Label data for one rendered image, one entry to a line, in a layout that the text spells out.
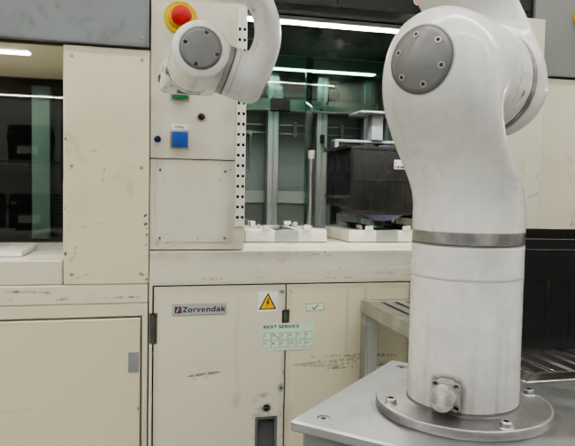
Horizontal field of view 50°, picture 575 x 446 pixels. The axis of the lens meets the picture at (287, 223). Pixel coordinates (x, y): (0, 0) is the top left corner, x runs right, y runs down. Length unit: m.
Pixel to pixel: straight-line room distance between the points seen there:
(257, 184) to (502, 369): 1.66
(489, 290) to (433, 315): 0.06
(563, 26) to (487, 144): 1.07
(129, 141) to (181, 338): 0.42
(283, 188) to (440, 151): 1.66
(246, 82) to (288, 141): 1.32
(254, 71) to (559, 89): 0.90
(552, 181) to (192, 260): 0.88
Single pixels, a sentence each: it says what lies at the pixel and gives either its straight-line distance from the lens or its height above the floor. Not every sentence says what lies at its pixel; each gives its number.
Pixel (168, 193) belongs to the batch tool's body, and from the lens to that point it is 1.31.
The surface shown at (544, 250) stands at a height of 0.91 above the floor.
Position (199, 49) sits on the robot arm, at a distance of 0.92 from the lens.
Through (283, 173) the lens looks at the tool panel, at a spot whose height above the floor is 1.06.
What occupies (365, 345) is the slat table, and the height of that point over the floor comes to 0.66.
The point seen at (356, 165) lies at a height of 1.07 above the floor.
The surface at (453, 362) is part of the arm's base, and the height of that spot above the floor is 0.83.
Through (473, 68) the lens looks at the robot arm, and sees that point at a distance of 0.60.
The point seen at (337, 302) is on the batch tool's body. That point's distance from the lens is 1.39.
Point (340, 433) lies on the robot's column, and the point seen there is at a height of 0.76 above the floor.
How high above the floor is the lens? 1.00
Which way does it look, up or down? 3 degrees down
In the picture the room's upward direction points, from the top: 1 degrees clockwise
